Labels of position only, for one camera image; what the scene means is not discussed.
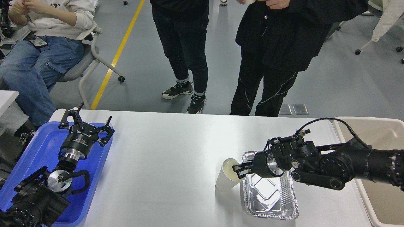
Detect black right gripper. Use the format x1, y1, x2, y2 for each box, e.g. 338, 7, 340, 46
232, 151, 285, 179

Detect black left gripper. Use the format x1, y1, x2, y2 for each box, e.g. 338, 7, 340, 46
58, 102, 115, 160

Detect white paper cup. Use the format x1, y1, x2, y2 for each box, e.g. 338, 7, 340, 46
215, 158, 243, 192
244, 0, 256, 5

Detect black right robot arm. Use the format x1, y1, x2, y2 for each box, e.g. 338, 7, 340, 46
232, 119, 404, 190

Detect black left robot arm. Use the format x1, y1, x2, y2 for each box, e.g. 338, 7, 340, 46
1, 109, 115, 227

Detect standing person left hand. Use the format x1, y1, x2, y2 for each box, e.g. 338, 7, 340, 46
265, 0, 290, 10

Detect aluminium foil tray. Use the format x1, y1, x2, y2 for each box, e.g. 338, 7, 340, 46
243, 171, 299, 220

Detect grey rolling chair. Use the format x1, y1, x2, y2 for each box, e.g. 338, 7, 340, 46
59, 23, 125, 109

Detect white side table corner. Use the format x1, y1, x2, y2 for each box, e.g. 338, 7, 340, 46
0, 90, 19, 116

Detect seated person in jeans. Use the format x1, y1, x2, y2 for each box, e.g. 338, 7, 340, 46
0, 0, 95, 147

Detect person in black jacket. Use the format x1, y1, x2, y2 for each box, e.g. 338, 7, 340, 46
230, 0, 368, 117

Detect beige plastic bin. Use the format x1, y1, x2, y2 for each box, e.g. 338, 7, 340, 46
340, 116, 404, 227

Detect person in dark trousers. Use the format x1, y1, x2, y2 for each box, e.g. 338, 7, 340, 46
150, 0, 209, 114

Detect person with white sneakers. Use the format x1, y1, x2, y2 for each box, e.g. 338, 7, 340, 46
219, 0, 228, 6

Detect white jacket on chair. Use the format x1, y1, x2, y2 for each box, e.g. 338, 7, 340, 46
368, 0, 404, 42

